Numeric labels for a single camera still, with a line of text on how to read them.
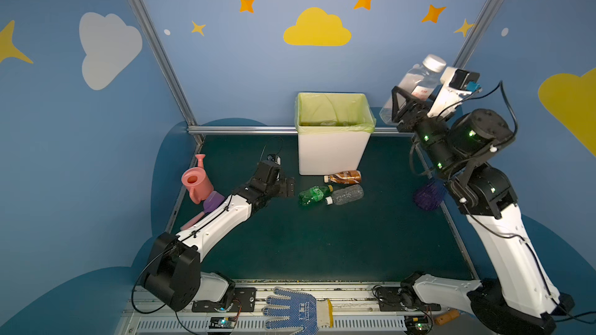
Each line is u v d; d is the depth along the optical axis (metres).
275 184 0.69
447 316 0.70
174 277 0.41
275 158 0.75
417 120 0.45
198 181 0.91
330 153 0.96
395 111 0.49
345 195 0.95
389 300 0.74
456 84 0.39
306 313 0.72
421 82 0.50
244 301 0.75
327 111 1.01
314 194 0.97
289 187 0.77
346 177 1.01
